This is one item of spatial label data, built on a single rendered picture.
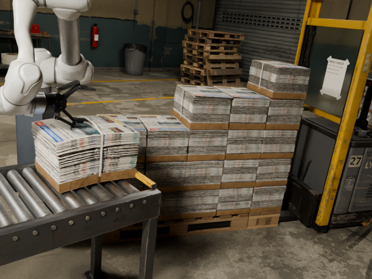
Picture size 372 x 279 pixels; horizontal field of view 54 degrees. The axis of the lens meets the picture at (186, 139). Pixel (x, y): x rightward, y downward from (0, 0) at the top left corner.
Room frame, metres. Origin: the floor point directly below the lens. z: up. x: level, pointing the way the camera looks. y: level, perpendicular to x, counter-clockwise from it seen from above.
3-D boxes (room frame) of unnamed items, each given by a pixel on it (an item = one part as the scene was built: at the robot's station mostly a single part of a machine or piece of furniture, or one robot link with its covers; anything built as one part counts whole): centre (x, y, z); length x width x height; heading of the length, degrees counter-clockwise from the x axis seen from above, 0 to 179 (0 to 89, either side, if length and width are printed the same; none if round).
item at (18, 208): (1.28, 0.67, 0.77); 0.47 x 0.05 x 0.05; 42
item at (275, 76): (2.75, -0.63, 0.65); 0.39 x 0.30 x 1.29; 21
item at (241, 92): (2.65, -0.35, 1.06); 0.37 x 0.28 x 0.01; 21
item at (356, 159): (3.05, -1.38, 0.40); 0.69 x 0.55 x 0.80; 21
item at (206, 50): (9.31, -0.40, 0.65); 1.33 x 0.94 x 1.30; 136
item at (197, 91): (2.53, -0.09, 1.06); 0.37 x 0.29 x 0.01; 22
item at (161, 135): (2.49, 0.05, 0.42); 1.17 x 0.39 x 0.83; 111
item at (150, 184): (1.63, 0.26, 0.81); 0.43 x 0.03 x 0.02; 42
